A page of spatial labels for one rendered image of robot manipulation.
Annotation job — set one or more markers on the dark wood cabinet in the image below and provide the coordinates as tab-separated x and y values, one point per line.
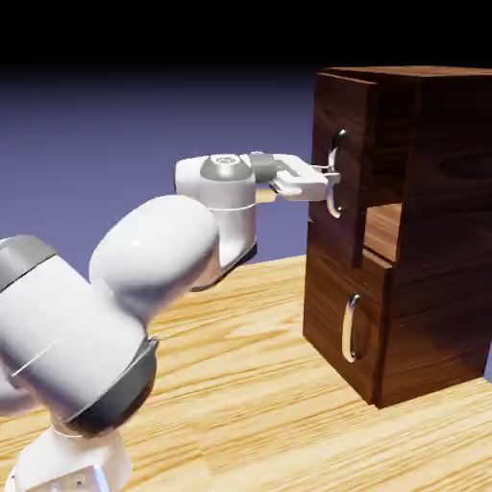
442	238

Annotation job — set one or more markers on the dark wood drawer front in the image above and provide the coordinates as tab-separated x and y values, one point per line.
330	315

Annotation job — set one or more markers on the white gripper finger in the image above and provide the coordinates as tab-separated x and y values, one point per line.
321	167
333	177

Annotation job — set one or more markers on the dark wood door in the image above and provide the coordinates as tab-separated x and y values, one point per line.
346	238

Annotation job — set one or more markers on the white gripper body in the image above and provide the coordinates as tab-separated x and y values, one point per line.
303	180

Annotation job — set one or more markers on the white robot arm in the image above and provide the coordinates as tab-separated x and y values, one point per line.
77	303

